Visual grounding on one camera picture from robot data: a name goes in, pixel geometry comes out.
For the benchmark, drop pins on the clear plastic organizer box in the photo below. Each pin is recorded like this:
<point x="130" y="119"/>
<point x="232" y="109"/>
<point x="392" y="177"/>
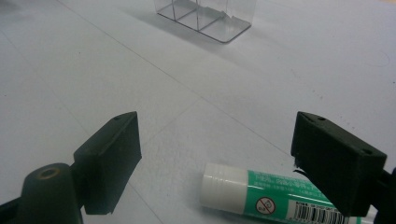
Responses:
<point x="205" y="17"/>

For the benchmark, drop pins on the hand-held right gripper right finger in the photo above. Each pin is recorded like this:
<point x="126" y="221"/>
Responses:
<point x="336" y="161"/>

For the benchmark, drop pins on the green and white glue stick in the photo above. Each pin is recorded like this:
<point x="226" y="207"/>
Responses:
<point x="249" y="193"/>

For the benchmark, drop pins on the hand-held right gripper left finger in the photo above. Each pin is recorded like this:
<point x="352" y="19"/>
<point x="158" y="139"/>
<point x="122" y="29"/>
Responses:
<point x="107" y="168"/>

